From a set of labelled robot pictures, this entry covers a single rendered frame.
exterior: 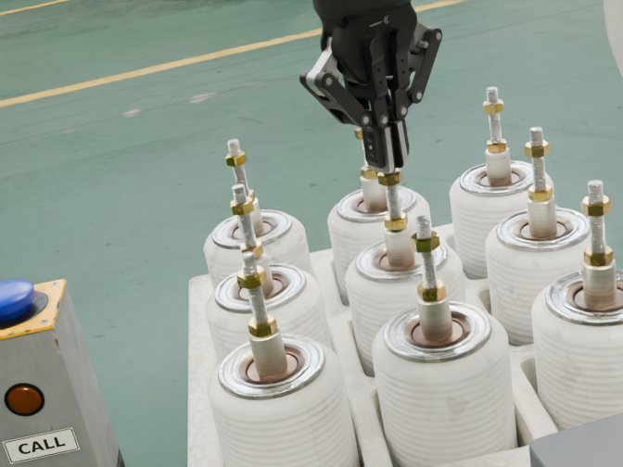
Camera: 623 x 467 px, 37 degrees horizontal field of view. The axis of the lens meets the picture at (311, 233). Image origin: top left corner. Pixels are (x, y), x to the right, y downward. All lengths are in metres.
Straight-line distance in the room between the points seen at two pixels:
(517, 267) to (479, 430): 0.15
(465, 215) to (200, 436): 0.32
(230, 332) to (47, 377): 0.15
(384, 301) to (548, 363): 0.14
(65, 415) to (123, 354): 0.55
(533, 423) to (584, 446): 0.21
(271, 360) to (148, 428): 0.46
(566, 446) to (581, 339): 0.19
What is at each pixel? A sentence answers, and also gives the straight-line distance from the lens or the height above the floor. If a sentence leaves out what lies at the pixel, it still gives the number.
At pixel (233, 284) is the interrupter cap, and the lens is 0.77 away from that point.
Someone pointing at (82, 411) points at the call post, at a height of 0.24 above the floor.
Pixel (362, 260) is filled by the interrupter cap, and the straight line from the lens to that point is 0.76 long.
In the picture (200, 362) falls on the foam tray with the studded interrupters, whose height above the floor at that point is 0.18.
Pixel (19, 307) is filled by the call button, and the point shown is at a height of 0.32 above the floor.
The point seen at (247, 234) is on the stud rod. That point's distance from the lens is 0.73.
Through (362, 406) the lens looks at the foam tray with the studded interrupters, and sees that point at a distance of 0.72.
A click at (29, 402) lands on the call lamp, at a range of 0.68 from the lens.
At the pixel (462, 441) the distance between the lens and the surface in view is 0.66.
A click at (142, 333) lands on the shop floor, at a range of 1.27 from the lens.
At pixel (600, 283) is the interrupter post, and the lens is 0.67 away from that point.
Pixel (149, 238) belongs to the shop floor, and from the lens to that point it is 1.54.
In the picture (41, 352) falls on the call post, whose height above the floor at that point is 0.30.
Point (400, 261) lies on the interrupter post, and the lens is 0.75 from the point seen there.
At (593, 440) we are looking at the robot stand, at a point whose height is 0.30.
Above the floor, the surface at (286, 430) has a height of 0.23.
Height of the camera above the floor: 0.60
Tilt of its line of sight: 25 degrees down
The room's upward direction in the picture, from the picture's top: 11 degrees counter-clockwise
